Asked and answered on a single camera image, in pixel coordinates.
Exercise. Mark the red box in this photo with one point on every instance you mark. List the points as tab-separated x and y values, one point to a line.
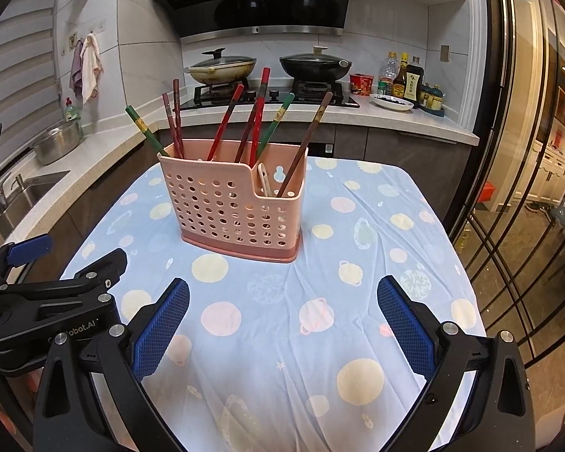
488	192

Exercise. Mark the maroon chopstick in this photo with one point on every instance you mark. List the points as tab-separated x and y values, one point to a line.
306	141

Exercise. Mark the white wall socket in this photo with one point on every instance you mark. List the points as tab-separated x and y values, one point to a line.
100	25

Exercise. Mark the glass sliding door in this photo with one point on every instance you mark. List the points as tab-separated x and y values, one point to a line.
522	150

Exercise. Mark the dark red chopstick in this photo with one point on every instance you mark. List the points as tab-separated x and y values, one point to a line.
178	117
171	127

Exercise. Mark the green dish soap bottle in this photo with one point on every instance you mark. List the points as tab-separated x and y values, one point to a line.
73	113

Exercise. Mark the black gas stove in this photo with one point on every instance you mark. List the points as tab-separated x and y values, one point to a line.
282	99

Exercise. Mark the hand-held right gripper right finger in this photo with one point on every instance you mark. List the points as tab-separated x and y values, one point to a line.
405	325

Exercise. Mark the grey wall outlet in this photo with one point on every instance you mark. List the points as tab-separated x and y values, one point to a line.
445	52

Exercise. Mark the stainless steel pot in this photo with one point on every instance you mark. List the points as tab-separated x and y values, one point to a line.
56	143

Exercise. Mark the dark soy sauce bottle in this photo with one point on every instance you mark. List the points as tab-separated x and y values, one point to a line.
415	82

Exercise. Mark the steel kitchen sink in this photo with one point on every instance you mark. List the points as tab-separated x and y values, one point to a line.
33	193

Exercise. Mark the purple hanging towel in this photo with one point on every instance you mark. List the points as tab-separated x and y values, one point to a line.
76	75

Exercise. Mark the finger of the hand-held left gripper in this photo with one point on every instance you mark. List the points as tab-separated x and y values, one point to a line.
28	249
108	268

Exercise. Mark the green seasoning jar set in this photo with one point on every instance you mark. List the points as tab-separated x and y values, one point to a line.
432	101

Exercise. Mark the clear oil bottle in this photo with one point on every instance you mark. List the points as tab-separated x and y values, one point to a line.
388	70

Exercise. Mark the black range hood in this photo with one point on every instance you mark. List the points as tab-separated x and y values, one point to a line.
263	0

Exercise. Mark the black wok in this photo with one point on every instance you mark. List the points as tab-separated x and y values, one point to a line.
310	68

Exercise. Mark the white dish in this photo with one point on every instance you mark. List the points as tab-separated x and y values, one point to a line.
391	103

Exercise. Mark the white window blinds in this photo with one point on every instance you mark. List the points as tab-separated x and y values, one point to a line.
19	80

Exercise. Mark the yellow cap sauce bottle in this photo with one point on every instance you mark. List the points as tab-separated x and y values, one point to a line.
400	82

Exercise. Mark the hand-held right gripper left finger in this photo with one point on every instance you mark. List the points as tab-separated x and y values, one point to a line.
162	325

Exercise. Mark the small green cap jar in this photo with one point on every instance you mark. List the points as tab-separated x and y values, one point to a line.
382	88

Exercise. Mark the white stone countertop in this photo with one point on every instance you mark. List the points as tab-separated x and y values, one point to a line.
405	122

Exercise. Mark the pink perforated utensil holder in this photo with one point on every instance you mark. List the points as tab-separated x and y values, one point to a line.
240	250

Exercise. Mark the blue planet print tablecloth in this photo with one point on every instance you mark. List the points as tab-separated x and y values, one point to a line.
273	339

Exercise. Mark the lidded frying pan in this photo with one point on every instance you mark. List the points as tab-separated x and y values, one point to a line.
221	70

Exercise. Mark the steel faucet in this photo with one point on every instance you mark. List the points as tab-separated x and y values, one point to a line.
2	193

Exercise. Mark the green chopstick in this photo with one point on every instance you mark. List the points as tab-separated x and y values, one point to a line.
143	127
275	126

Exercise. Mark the red instant noodle cup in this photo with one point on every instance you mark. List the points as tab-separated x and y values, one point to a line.
361	84

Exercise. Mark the white hanging towel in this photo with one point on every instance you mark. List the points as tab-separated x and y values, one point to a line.
90	70

